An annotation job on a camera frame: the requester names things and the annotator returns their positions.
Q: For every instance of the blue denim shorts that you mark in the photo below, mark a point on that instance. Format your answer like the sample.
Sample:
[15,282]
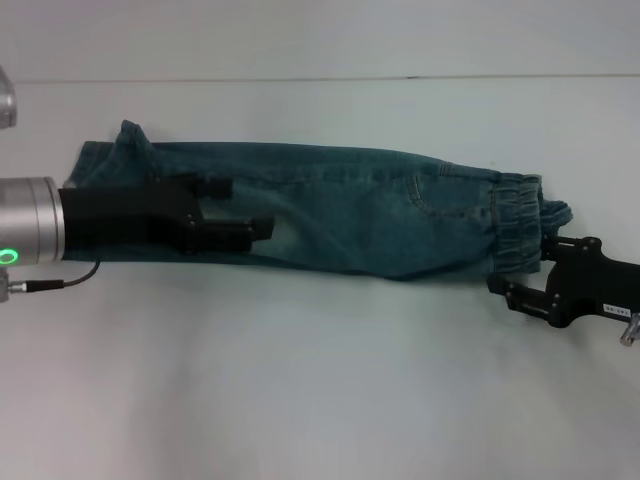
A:
[350,210]

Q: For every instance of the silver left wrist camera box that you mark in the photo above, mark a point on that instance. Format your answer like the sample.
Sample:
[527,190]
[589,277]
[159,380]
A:
[7,100]

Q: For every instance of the right gripper metal plug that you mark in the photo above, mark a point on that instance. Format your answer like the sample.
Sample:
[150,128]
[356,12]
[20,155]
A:
[629,332]

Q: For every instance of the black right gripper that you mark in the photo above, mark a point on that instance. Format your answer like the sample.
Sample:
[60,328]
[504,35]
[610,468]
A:
[590,290]

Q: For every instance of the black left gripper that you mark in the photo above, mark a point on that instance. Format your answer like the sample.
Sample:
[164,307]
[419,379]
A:
[130,210]

